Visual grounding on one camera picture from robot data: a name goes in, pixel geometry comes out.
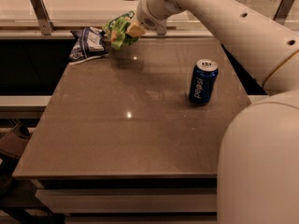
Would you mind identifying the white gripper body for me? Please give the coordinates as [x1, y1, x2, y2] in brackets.
[135, 0, 166, 30]

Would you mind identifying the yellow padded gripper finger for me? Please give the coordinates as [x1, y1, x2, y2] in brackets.
[126, 20, 146, 37]

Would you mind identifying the green rice chip bag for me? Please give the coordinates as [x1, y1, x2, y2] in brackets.
[103, 11, 138, 50]

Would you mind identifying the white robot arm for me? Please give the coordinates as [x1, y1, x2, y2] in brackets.
[135, 0, 299, 224]

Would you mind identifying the blue chip bag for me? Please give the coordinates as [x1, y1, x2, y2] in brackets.
[68, 27, 107, 64]

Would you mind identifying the blue pepsi can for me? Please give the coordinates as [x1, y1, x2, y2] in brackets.
[189, 59, 219, 105]

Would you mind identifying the grey table drawer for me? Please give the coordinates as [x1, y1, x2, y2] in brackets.
[36, 188, 217, 214]

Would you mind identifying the middle metal rail bracket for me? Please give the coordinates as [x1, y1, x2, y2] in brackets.
[157, 21, 166, 35]

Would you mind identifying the metal rail bracket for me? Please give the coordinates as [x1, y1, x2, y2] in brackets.
[157, 21, 166, 35]
[273, 0, 295, 25]
[30, 0, 54, 35]

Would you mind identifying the left metal rail bracket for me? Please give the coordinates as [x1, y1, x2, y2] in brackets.
[30, 0, 54, 35]

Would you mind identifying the right metal rail bracket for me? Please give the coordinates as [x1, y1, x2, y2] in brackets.
[273, 0, 295, 25]

